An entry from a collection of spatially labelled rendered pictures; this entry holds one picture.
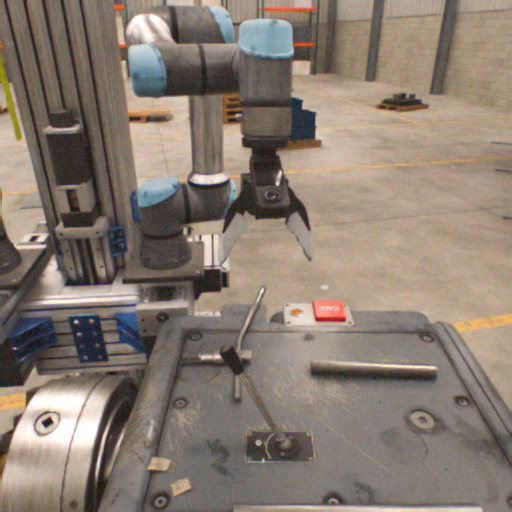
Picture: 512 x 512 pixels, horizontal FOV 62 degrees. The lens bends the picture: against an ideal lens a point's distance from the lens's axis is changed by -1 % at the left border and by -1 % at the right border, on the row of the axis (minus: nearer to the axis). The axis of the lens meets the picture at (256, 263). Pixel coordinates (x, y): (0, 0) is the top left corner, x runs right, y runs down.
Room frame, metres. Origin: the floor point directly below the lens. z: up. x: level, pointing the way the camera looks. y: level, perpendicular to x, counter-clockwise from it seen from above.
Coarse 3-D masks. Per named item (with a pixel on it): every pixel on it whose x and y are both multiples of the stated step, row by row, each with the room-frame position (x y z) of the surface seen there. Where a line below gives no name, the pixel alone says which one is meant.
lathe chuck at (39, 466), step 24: (48, 384) 0.53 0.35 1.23; (72, 384) 0.53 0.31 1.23; (96, 384) 0.53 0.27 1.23; (48, 408) 0.47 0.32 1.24; (72, 408) 0.47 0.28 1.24; (24, 432) 0.43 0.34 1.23; (48, 432) 0.43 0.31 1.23; (72, 432) 0.43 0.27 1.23; (24, 456) 0.40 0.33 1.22; (48, 456) 0.40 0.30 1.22; (24, 480) 0.37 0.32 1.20; (48, 480) 0.37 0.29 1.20; (0, 504) 0.35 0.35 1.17; (24, 504) 0.35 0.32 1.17; (48, 504) 0.35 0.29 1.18
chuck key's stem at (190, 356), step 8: (184, 352) 0.56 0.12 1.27; (192, 352) 0.56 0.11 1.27; (216, 352) 0.55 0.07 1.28; (240, 352) 0.55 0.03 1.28; (248, 352) 0.55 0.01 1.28; (184, 360) 0.55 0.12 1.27; (192, 360) 0.55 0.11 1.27; (200, 360) 0.55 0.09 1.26; (208, 360) 0.55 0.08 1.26; (216, 360) 0.54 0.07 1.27; (248, 360) 0.55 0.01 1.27
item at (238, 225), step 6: (240, 216) 0.61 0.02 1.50; (234, 222) 0.61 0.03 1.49; (240, 222) 0.61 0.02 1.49; (246, 222) 0.62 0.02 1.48; (228, 228) 0.61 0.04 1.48; (234, 228) 0.61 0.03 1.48; (240, 228) 0.61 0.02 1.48; (246, 228) 0.61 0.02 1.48; (222, 234) 0.61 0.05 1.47; (228, 234) 0.60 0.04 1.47; (234, 234) 0.61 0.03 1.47; (240, 234) 0.61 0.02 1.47; (222, 240) 0.60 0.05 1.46; (228, 240) 0.60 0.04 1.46; (234, 240) 0.60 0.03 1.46; (222, 246) 0.60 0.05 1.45; (228, 246) 0.60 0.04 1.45; (222, 252) 0.60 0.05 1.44; (228, 252) 0.60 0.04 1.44; (222, 258) 0.60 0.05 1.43
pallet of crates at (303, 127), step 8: (296, 104) 7.59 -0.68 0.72; (296, 112) 7.60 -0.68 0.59; (304, 112) 8.11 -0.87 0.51; (312, 112) 7.78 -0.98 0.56; (296, 120) 7.62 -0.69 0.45; (304, 120) 7.68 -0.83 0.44; (312, 120) 7.74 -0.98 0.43; (296, 128) 7.59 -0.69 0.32; (304, 128) 7.65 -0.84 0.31; (312, 128) 7.70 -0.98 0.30; (288, 136) 7.55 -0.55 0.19; (296, 136) 7.60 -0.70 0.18; (304, 136) 7.66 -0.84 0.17; (312, 136) 7.71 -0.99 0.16; (296, 144) 7.40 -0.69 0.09; (304, 144) 7.46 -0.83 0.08; (312, 144) 7.52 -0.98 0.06; (320, 144) 7.57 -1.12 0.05
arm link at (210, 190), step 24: (192, 24) 1.07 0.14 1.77; (216, 24) 1.08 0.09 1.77; (192, 96) 1.10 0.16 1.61; (216, 96) 1.11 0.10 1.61; (192, 120) 1.11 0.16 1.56; (216, 120) 1.11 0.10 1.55; (192, 144) 1.12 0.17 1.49; (216, 144) 1.11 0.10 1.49; (192, 168) 1.13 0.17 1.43; (216, 168) 1.12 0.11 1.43; (192, 192) 1.10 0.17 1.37; (216, 192) 1.10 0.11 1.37; (192, 216) 1.09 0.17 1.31; (216, 216) 1.11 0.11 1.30
